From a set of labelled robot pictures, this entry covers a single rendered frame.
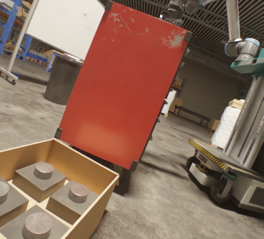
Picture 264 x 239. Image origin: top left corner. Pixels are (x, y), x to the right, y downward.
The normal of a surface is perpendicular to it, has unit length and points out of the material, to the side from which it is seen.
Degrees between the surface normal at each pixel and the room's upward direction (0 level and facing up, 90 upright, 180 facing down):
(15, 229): 0
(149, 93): 90
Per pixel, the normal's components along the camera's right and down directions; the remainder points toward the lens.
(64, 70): 0.21, 0.22
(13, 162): 0.90, 0.38
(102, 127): -0.04, 0.04
